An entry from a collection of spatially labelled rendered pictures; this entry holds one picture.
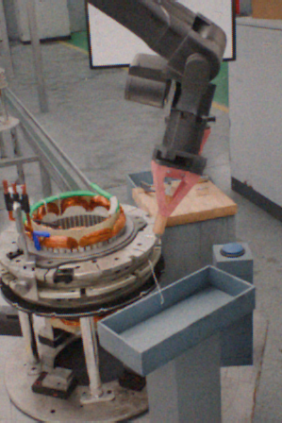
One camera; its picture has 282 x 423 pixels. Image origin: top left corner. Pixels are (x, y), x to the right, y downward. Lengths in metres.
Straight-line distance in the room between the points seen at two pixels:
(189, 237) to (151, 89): 0.52
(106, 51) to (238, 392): 1.32
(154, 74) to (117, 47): 1.26
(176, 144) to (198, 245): 0.50
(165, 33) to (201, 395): 0.58
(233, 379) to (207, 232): 0.32
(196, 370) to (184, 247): 0.39
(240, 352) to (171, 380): 0.32
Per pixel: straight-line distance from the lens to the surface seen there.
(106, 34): 2.09
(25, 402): 1.20
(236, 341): 1.22
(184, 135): 0.82
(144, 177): 1.51
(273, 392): 2.39
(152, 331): 0.94
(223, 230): 1.30
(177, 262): 1.29
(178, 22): 0.77
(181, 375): 0.94
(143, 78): 0.83
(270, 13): 3.79
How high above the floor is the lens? 1.57
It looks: 24 degrees down
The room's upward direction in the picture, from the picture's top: 5 degrees counter-clockwise
